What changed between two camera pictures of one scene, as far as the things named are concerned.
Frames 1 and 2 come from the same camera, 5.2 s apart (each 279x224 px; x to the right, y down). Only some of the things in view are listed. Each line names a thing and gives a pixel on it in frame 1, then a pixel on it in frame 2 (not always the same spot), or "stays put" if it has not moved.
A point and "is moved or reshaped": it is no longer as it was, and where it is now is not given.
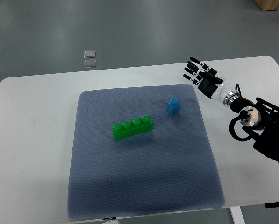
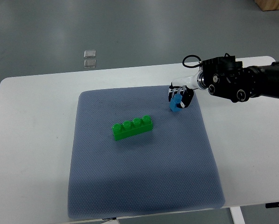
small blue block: (173, 106) is moved or reshaped
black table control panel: (277, 204) stays put
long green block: (129, 129) stays put
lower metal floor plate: (89, 63) stays put
